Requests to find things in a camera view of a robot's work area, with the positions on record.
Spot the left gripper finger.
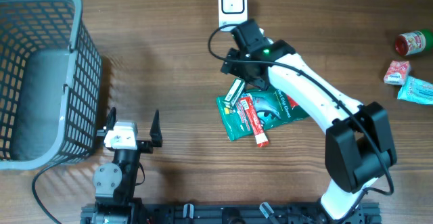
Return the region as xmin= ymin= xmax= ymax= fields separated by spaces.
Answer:
xmin=150 ymin=110 xmax=163 ymax=147
xmin=103 ymin=107 xmax=116 ymax=131

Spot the red toothpaste tube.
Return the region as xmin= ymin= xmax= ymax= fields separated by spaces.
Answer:
xmin=240 ymin=96 xmax=269 ymax=148

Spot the green 3M gloves package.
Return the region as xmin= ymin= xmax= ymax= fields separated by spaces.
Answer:
xmin=216 ymin=87 xmax=309 ymax=141

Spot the red white small packet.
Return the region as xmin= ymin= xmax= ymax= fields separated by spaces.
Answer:
xmin=384 ymin=60 xmax=411 ymax=85

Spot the light green wipes packet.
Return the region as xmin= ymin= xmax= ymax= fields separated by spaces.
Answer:
xmin=397 ymin=76 xmax=432 ymax=105

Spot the green lid plastic jar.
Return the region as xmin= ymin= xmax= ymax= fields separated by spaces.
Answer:
xmin=394 ymin=29 xmax=432 ymax=56

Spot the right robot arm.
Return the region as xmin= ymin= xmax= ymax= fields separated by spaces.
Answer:
xmin=217 ymin=19 xmax=397 ymax=223

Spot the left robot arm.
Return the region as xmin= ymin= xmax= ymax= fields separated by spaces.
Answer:
xmin=81 ymin=107 xmax=163 ymax=224

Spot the grey plastic shopping basket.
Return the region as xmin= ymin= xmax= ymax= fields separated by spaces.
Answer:
xmin=1 ymin=0 xmax=102 ymax=171

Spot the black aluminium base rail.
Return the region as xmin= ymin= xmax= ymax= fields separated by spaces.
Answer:
xmin=80 ymin=202 xmax=382 ymax=224

